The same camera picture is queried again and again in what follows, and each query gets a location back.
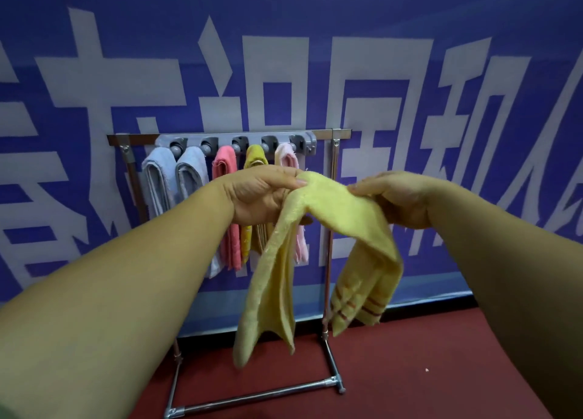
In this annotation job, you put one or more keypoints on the person's right hand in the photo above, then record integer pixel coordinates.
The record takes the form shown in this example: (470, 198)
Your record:
(401, 200)

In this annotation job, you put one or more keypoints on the person's left hand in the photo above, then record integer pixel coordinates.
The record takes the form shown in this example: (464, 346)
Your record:
(255, 195)

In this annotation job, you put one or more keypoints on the yellow towel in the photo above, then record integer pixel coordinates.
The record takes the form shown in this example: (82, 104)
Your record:
(255, 155)

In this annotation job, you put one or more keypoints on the pink towel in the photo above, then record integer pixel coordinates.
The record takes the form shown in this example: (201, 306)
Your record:
(225, 159)

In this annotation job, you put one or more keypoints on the white printed towel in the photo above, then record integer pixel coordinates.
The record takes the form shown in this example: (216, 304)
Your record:
(286, 157)

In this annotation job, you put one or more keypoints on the pale green towel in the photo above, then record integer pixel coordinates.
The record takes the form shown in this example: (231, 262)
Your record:
(337, 209)

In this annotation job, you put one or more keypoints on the plain light blue towel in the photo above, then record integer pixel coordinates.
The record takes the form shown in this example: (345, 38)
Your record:
(191, 168)

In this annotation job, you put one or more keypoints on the striped light blue towel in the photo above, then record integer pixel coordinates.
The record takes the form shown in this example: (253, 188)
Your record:
(159, 177)

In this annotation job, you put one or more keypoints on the metal towel rack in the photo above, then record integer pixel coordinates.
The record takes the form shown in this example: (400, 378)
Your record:
(132, 139)

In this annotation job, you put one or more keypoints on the person's left forearm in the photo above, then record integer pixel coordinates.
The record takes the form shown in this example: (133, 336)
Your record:
(109, 305)

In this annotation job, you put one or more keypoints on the person's right forearm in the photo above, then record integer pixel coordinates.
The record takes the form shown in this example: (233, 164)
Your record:
(519, 277)

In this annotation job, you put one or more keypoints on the grey plastic clip strip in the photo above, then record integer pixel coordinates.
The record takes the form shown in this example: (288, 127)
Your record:
(191, 138)

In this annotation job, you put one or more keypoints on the blue banner with white characters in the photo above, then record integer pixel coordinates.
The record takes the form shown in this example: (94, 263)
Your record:
(410, 4)

